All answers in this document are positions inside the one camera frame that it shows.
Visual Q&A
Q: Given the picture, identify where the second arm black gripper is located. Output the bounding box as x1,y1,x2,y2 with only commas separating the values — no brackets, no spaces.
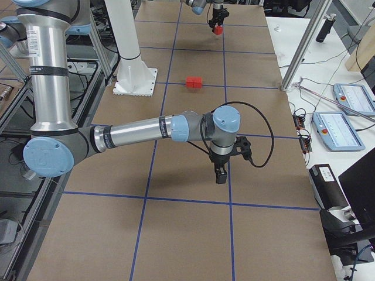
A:
209,150,231,184

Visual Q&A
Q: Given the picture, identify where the teach pendant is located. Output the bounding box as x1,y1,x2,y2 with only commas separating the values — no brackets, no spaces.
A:
312,111,366,152
333,84,374,117

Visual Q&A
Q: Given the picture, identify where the small orange circuit board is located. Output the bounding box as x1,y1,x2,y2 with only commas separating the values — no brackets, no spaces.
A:
292,108,306,129

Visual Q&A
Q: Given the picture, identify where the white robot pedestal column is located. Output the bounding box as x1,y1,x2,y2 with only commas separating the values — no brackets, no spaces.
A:
104,0,147,88

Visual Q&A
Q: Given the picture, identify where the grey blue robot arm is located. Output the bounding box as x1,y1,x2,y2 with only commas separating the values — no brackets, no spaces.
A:
180,0,230,29

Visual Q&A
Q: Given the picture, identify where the black monitor right edge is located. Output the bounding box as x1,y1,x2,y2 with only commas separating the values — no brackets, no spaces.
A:
339,149,375,229

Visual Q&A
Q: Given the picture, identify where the wooden board right edge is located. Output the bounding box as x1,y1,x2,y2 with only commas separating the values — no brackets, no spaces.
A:
345,17,374,72

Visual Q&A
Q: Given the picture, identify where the teach pendant near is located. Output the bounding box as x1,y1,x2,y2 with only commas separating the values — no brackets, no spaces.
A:
312,111,366,152

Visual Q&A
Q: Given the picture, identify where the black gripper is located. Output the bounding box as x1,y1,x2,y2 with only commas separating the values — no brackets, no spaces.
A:
209,8,229,32

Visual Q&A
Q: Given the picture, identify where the black cylinder handle tool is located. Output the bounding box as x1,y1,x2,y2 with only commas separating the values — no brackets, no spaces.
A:
315,13,337,43

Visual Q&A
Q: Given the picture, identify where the aluminium frame rack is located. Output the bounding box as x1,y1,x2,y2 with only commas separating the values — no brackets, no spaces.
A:
0,0,121,281

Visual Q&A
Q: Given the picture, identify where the aluminium frame post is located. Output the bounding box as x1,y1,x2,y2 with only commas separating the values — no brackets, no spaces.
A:
280,0,332,92

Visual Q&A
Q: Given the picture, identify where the teach pendant far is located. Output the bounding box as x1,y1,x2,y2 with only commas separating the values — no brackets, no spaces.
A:
333,84,374,117

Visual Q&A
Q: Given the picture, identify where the black label printer box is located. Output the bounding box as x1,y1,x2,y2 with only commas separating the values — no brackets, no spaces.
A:
309,164,349,210

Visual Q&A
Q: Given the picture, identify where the grey office chair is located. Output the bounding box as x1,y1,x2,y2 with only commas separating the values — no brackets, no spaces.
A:
347,25,367,43

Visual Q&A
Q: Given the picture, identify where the red block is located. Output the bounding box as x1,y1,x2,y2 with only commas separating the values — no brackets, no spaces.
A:
213,26,223,35

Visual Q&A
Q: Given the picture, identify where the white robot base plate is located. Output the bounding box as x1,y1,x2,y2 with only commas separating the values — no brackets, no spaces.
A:
113,66,158,97

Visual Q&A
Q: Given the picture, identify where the brown paper table mat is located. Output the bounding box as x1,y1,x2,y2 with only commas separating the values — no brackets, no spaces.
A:
28,2,336,280

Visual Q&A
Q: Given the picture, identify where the second grey blue robot arm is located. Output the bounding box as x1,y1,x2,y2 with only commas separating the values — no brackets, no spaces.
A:
16,1,248,184

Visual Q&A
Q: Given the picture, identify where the red block moved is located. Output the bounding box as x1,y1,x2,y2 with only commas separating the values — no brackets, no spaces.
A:
185,76,195,88
193,77,203,88

